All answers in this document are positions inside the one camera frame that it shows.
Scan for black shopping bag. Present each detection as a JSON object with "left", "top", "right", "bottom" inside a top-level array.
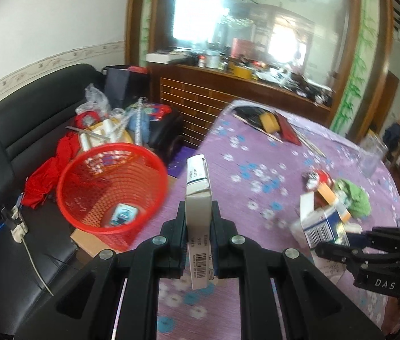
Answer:
[{"left": 103, "top": 64, "right": 149, "bottom": 109}]

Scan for wooden chopsticks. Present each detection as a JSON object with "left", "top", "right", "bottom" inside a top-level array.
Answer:
[
  {"left": 294, "top": 127, "right": 326, "bottom": 157},
  {"left": 233, "top": 113, "right": 285, "bottom": 144}
]

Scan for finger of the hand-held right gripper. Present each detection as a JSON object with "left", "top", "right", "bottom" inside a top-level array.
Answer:
[
  {"left": 349, "top": 226, "right": 400, "bottom": 254},
  {"left": 315, "top": 241, "right": 369, "bottom": 273}
]

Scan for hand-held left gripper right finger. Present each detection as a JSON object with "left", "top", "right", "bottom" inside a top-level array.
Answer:
[{"left": 210, "top": 200, "right": 385, "bottom": 340}]

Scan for silver tin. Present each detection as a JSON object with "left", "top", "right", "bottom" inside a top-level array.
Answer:
[{"left": 205, "top": 52, "right": 221, "bottom": 69}]

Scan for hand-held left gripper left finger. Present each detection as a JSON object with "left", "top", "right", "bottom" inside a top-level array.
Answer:
[{"left": 14, "top": 200, "right": 190, "bottom": 340}]

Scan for purple bag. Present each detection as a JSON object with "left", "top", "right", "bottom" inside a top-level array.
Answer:
[{"left": 166, "top": 147, "right": 201, "bottom": 179}]

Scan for white cable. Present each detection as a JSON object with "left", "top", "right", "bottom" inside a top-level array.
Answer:
[{"left": 21, "top": 239, "right": 55, "bottom": 296}]

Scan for black leather sofa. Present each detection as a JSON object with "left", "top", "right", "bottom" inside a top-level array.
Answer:
[{"left": 0, "top": 64, "right": 116, "bottom": 337}]

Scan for blue white carton box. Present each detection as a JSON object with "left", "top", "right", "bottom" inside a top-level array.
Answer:
[{"left": 299, "top": 193, "right": 353, "bottom": 248}]

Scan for white flat box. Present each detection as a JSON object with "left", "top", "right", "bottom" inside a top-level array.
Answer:
[{"left": 146, "top": 51, "right": 186, "bottom": 65}]

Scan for white power strip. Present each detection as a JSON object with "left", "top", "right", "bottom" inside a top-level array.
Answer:
[{"left": 1, "top": 198, "right": 29, "bottom": 243}]

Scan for paper receipt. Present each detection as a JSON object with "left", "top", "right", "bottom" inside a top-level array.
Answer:
[{"left": 318, "top": 258, "right": 347, "bottom": 280}]

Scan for dark flat item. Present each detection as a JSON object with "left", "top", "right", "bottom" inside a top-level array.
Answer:
[{"left": 233, "top": 105, "right": 268, "bottom": 124}]

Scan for orange box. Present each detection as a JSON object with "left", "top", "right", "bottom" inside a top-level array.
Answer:
[{"left": 315, "top": 182, "right": 339, "bottom": 204}]

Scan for red white crumpled packet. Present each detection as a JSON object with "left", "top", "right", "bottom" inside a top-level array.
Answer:
[{"left": 301, "top": 169, "right": 335, "bottom": 190}]

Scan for red mesh basket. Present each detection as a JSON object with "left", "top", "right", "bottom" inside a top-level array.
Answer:
[{"left": 56, "top": 143, "right": 169, "bottom": 252}]

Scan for red tape case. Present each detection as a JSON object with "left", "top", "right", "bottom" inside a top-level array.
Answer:
[{"left": 76, "top": 111, "right": 99, "bottom": 128}]

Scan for small blue printed box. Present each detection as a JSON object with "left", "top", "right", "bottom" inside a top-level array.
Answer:
[{"left": 110, "top": 203, "right": 140, "bottom": 228}]

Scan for red blue printed bag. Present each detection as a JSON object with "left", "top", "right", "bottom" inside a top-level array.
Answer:
[{"left": 143, "top": 102, "right": 172, "bottom": 121}]

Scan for yellow tape box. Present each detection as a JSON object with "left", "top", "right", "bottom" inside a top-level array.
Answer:
[{"left": 233, "top": 65, "right": 257, "bottom": 78}]

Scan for wood framed mirror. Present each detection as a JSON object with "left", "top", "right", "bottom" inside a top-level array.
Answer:
[{"left": 125, "top": 0, "right": 395, "bottom": 139}]

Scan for red cloth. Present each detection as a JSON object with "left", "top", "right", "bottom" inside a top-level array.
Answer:
[{"left": 21, "top": 131, "right": 80, "bottom": 209}]

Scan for green fluffy cloth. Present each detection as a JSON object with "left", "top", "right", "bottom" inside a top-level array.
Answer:
[{"left": 333, "top": 179, "right": 371, "bottom": 218}]

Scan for purple floral tablecloth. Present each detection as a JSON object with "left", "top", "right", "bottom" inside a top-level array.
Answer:
[{"left": 113, "top": 100, "right": 400, "bottom": 340}]

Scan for yellow round tub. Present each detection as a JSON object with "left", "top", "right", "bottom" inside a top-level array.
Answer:
[{"left": 80, "top": 120, "right": 133, "bottom": 149}]

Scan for blue cloth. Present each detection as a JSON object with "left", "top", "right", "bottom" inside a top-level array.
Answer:
[{"left": 125, "top": 108, "right": 151, "bottom": 146}]

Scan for clear glass pitcher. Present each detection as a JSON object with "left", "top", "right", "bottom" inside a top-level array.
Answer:
[{"left": 358, "top": 129, "right": 389, "bottom": 178}]

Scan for clear plastic bag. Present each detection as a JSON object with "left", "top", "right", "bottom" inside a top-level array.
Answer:
[{"left": 76, "top": 83, "right": 112, "bottom": 117}]

